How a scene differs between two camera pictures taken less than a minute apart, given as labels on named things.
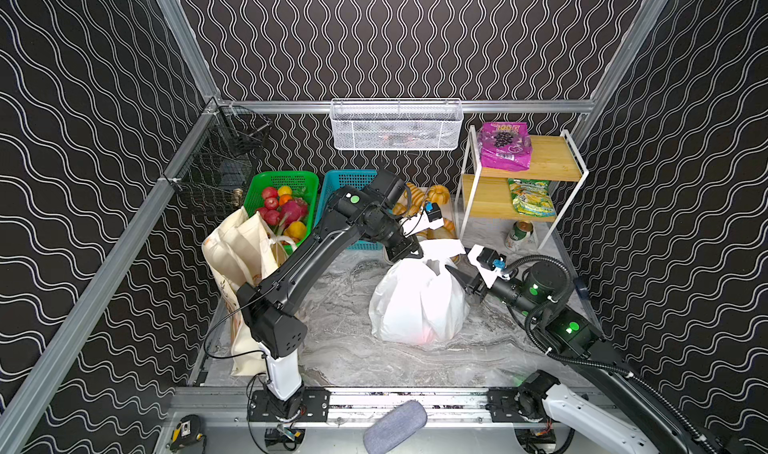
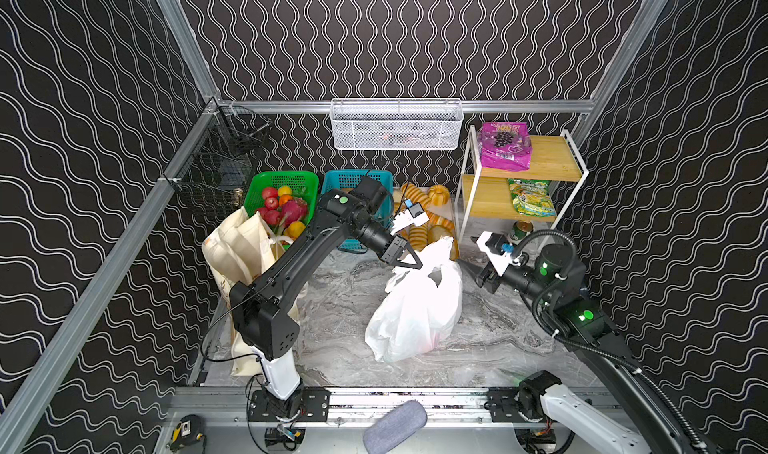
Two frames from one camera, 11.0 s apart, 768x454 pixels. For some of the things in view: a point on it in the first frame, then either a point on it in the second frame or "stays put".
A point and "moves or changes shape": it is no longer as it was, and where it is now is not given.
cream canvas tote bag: (245, 250) stays put
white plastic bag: (417, 301) moves or changes shape
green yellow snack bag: (532, 197) stays put
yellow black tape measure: (186, 432) stays put
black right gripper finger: (464, 279) -> (474, 269)
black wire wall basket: (211, 175) stays put
